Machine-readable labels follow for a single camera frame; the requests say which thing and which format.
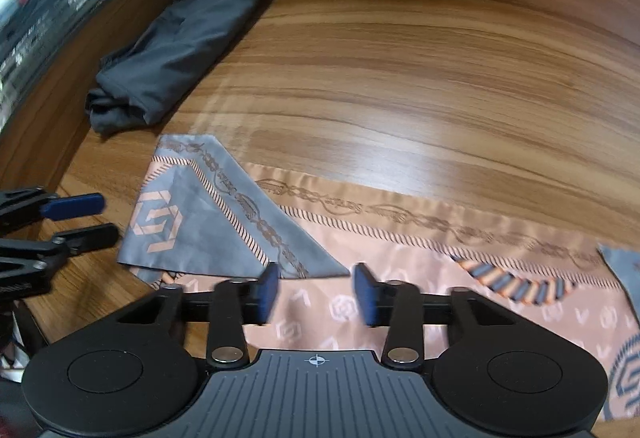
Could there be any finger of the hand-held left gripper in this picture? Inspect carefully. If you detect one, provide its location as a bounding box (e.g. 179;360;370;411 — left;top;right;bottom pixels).
0;224;121;271
0;187;107;233

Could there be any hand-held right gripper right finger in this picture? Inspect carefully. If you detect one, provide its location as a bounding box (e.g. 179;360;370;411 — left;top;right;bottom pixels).
352;262;531;372

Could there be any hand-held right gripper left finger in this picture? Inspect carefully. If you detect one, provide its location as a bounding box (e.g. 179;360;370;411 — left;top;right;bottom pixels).
114;262;281;372

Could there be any pink and grey patterned scarf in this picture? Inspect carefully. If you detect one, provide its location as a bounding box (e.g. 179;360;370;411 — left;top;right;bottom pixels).
116;134;640;424

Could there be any dark grey folded garment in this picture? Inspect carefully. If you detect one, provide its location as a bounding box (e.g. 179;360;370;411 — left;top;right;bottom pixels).
84;0;269;135

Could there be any bookshelf with books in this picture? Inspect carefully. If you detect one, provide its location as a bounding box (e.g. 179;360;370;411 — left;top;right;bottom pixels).
0;0;173;131

